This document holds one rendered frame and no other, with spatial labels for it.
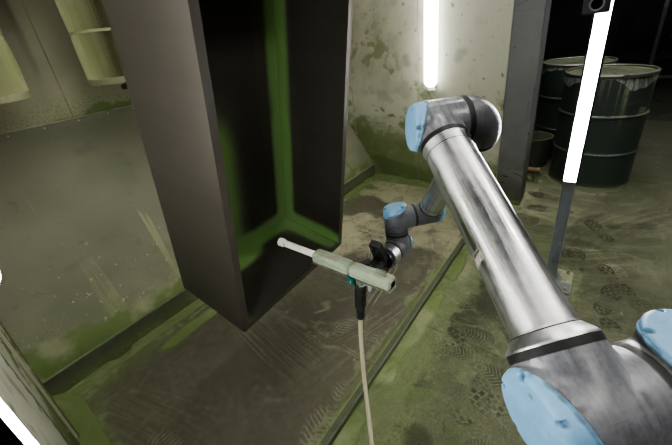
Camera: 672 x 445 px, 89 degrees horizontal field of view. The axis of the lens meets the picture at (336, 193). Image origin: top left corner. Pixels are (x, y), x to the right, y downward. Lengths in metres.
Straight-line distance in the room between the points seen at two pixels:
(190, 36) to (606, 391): 0.92
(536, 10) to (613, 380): 2.29
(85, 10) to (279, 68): 0.96
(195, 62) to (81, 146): 1.54
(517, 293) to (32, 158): 2.15
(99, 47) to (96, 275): 1.10
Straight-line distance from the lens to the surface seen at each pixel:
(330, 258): 1.19
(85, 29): 2.08
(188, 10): 0.82
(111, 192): 2.21
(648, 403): 0.67
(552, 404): 0.61
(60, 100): 2.35
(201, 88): 0.84
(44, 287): 2.09
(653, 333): 0.74
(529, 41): 2.67
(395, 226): 1.33
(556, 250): 2.15
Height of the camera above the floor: 1.37
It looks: 25 degrees down
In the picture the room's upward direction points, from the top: 7 degrees counter-clockwise
